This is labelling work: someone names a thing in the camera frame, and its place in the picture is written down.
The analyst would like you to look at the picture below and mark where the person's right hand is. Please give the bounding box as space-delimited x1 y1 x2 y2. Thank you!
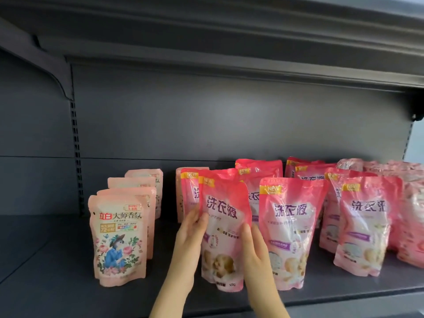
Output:
240 223 273 290

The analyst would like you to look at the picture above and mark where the person's left hand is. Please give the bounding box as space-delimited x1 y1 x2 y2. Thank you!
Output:
174 210 209 266

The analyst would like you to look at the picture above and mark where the bright pink detergent pouch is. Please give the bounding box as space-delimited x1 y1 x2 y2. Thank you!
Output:
198 168 253 292

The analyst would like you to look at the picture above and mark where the person's left forearm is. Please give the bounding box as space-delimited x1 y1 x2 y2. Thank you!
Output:
149 260 200 318

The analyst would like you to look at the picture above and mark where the person's right forearm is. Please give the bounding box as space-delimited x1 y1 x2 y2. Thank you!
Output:
246 284 291 318

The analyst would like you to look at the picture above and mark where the pale pink floral pouch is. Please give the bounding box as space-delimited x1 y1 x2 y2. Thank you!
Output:
125 168 164 220
97 187 157 260
107 177 162 220
87 195 148 279

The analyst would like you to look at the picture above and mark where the dark grey shelf back panel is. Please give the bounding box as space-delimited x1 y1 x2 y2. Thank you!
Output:
0 51 413 218

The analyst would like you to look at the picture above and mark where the row of pink laundry refill bags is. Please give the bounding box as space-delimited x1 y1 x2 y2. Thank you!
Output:
176 157 424 291

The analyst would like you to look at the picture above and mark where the dark grey slotted upright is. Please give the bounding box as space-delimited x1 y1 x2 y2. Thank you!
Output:
401 122 415 161
69 100 85 217

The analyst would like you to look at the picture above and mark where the dark grey shelf board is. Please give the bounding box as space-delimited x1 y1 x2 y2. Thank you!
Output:
0 213 424 318

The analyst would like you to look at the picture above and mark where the dark grey overhead shelf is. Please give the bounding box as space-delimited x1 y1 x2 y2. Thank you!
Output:
0 0 424 94

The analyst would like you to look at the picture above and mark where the dark grey shelf bracket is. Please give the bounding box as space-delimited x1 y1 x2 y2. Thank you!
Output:
0 16 75 102

